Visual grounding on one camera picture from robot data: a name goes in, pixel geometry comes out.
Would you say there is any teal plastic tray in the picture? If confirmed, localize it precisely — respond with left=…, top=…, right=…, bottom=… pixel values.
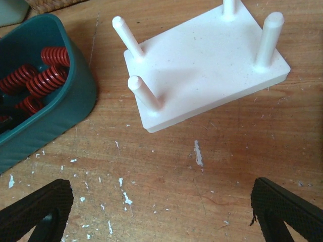
left=1, top=14, right=97, bottom=172

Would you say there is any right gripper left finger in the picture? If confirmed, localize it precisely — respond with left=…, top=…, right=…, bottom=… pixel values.
left=1, top=179, right=74, bottom=241

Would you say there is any white four-peg base plate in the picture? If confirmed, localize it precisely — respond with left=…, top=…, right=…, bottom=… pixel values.
left=112, top=1, right=290, bottom=133

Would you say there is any woven brown basket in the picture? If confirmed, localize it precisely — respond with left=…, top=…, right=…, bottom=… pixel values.
left=25, top=0, right=87, bottom=14

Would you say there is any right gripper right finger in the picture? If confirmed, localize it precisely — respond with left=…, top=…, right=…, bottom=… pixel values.
left=249, top=177, right=322, bottom=241

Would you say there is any red spring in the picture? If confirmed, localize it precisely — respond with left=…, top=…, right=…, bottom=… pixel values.
left=41, top=47, right=70, bottom=67
left=26, top=65, right=68, bottom=98
left=15, top=95, right=44, bottom=116
left=1, top=64, right=38, bottom=95

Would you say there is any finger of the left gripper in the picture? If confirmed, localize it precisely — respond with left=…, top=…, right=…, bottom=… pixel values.
left=1, top=97, right=25, bottom=134

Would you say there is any grey plastic storage box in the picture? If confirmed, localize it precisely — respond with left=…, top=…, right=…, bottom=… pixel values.
left=0, top=0, right=30, bottom=27

